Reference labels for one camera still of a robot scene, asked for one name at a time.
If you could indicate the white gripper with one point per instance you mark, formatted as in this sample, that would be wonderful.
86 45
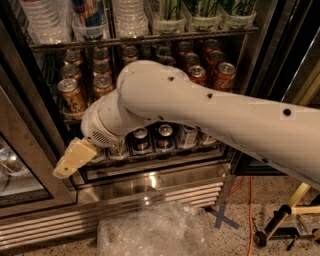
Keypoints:
92 127

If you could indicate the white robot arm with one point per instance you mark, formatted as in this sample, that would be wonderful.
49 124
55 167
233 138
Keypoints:
285 136

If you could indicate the front right clear green can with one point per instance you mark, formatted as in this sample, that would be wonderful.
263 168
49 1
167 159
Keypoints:
118 151

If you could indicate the left fridge glass door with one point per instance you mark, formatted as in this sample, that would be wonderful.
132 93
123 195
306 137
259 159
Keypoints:
29 184

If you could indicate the front left orange can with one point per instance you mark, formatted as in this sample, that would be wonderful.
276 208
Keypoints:
72 95

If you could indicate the orange can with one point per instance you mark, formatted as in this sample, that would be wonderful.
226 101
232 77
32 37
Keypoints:
102 85
72 95

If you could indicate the front left pepsi can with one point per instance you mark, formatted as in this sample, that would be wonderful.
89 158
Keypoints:
141 140

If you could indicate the pepsi can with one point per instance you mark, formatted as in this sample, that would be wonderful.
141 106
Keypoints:
141 140
164 137

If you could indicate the front middle orange can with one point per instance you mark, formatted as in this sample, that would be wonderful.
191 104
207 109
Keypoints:
102 85

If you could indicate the front right pepsi can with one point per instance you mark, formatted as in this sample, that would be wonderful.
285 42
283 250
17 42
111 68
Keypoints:
164 137

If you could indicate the stainless steel fridge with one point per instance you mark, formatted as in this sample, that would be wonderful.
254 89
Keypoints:
270 56

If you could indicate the red bull can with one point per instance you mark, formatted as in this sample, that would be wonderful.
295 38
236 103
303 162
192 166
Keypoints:
89 18

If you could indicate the front left coca-cola can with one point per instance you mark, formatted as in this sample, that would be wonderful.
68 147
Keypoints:
197 74

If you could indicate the coca-cola can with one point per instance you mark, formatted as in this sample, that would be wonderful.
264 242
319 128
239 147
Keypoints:
224 75
197 74

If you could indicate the front right coca-cola can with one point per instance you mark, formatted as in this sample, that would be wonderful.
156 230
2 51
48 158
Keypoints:
224 75

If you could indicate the left brown bottle white cap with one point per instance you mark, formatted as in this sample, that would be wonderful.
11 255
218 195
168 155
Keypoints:
187 137

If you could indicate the brown bottle white cap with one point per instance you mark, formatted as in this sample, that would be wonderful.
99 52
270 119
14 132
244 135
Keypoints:
205 139
187 137

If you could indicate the clear plastic wrapped box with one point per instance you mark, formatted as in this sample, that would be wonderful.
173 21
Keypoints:
170 229

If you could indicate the right brown bottle white cap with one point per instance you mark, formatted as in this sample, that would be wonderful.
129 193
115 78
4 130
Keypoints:
205 139

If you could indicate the blue tape cross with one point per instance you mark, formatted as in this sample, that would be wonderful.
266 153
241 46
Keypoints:
221 218

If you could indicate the yellow black cart stand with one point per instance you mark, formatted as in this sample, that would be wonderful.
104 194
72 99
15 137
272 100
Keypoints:
274 230

